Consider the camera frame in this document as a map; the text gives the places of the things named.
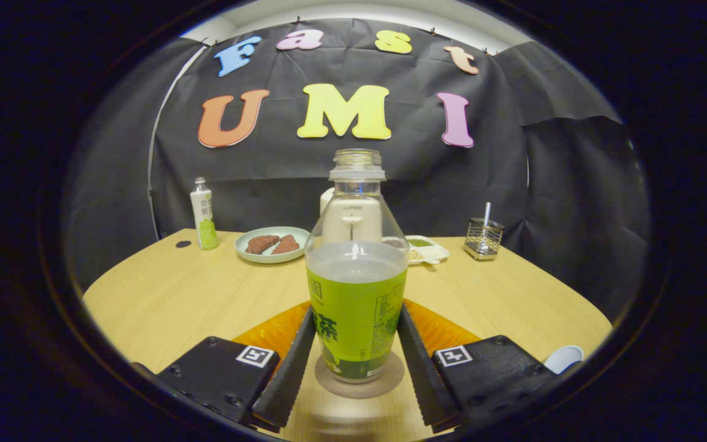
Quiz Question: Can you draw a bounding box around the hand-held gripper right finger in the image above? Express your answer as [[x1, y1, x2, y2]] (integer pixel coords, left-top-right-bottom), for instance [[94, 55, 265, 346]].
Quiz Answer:
[[396, 299, 581, 433]]

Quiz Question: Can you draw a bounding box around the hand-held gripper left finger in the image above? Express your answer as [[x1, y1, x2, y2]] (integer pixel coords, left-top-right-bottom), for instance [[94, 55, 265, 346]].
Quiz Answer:
[[133, 301, 319, 433]]

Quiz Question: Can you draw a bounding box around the round brown coaster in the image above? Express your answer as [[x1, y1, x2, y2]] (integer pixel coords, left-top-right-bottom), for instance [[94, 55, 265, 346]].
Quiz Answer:
[[314, 350, 405, 400]]

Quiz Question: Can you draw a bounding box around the green label juice bottle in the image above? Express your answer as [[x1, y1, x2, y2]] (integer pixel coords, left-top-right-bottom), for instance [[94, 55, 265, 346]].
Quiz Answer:
[[304, 149, 409, 384]]

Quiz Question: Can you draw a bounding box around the white cup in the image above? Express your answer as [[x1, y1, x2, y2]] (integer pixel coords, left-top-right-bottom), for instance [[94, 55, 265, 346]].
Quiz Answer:
[[543, 345, 585, 375]]

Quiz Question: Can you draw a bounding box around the small white green bottle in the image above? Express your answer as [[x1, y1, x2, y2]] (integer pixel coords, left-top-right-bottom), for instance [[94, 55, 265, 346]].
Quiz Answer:
[[190, 177, 220, 251]]

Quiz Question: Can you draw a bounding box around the pale green plate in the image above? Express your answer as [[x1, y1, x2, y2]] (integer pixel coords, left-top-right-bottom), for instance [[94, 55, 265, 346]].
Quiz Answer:
[[234, 227, 311, 265]]

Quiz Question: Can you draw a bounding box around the white divided tray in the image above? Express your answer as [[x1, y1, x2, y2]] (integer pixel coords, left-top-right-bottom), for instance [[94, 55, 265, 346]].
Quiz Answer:
[[384, 235, 450, 266]]

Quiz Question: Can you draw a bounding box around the wooden table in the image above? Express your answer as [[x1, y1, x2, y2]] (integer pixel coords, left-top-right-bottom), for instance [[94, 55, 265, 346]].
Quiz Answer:
[[82, 228, 613, 442]]

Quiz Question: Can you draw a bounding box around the white toaster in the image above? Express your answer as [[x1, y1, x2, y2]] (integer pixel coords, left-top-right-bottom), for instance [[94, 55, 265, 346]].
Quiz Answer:
[[320, 187, 385, 246]]

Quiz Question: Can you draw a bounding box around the wire mesh holder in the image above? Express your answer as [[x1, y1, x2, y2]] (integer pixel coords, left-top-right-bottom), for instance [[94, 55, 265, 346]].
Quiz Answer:
[[463, 217, 505, 261]]

